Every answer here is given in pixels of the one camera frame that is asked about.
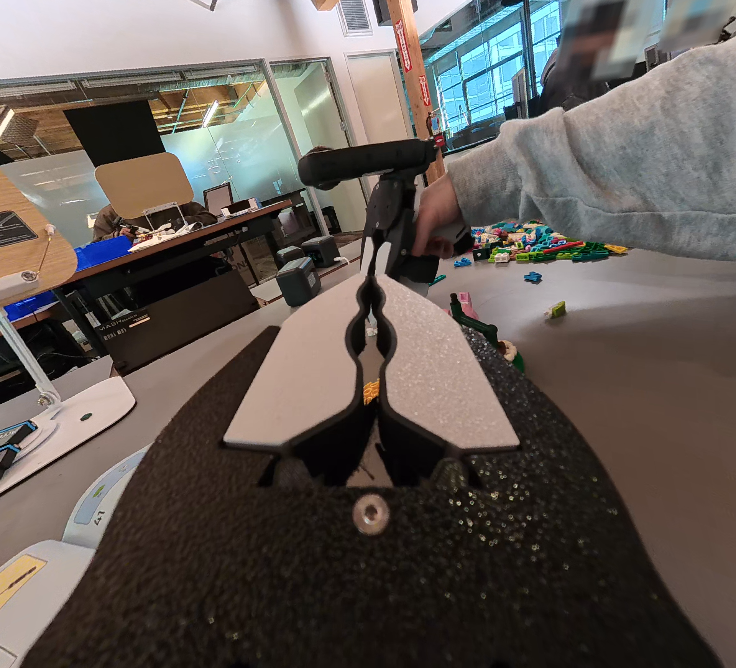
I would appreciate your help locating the white papers on desk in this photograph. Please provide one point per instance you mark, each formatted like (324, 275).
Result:
(167, 236)

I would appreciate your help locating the beige rounded board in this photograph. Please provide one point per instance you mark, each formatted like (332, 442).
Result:
(144, 185)

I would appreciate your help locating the wall air vent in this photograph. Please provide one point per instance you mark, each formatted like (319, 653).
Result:
(353, 13)

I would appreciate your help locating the wooden post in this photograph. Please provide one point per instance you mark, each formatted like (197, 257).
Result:
(402, 1)

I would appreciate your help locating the red fire extinguisher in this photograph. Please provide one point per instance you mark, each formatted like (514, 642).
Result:
(437, 127)

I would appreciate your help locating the lime green lego piece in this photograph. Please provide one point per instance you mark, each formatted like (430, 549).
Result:
(555, 309)

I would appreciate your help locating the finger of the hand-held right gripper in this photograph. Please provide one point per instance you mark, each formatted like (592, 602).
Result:
(368, 257)
(415, 284)

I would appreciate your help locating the lego flower garden model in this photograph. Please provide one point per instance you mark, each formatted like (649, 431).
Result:
(480, 328)

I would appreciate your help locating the person's right hand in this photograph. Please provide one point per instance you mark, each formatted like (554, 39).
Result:
(437, 208)

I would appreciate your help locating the person's right forearm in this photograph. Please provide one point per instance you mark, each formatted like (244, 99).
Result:
(604, 173)

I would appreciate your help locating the blue plastic bin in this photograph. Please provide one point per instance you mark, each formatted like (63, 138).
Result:
(100, 254)

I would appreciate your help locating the white door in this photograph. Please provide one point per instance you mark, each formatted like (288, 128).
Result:
(374, 98)

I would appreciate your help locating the large grey power station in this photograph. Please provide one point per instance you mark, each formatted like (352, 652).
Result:
(296, 282)

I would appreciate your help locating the small grey power station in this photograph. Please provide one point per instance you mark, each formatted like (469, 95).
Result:
(322, 251)

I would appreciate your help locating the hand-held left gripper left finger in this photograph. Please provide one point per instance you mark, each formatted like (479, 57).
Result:
(305, 380)

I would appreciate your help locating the wood-grain board with label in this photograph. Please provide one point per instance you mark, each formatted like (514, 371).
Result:
(29, 236)

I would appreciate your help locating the red sign on post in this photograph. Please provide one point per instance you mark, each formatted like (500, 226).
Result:
(404, 45)

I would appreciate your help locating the wooden top desk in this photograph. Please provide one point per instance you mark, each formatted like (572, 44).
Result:
(230, 225)

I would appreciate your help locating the pile of colourful lego pieces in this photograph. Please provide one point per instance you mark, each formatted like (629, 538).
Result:
(540, 245)

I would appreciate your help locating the white stand with flat base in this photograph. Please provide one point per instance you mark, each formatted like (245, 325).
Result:
(80, 409)

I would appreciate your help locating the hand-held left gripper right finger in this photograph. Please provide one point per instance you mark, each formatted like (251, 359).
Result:
(443, 374)

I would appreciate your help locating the small picture frame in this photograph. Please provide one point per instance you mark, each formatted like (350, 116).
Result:
(217, 199)

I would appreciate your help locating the small blue lego piece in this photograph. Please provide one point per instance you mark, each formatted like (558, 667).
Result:
(533, 277)

